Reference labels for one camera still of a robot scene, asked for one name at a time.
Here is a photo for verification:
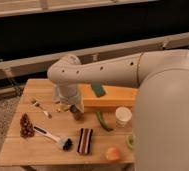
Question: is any white paper cup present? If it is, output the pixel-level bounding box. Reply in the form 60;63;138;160
115;107;132;127

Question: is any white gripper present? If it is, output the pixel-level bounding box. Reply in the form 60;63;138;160
53;84;82;105

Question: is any orange plastic bin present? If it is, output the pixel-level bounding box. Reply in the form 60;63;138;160
79;84;137;108

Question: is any green chili pepper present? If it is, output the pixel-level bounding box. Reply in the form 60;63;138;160
96;111;114;131

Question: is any striped brown white block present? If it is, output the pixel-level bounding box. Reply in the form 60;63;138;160
77;128;93;155

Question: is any yellow banana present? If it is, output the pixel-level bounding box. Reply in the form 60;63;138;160
56;104;70;113

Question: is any orange peach fruit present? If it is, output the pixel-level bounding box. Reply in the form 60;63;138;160
105;147;121;162

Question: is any teal sponge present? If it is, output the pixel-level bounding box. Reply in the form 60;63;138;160
91;84;106;97

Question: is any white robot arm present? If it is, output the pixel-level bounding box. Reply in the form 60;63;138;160
47;49;189;171

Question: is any white handled dish brush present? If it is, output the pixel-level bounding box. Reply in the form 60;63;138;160
34;126;73;151

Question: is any small green cup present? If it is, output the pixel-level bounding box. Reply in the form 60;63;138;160
127;134;134;149

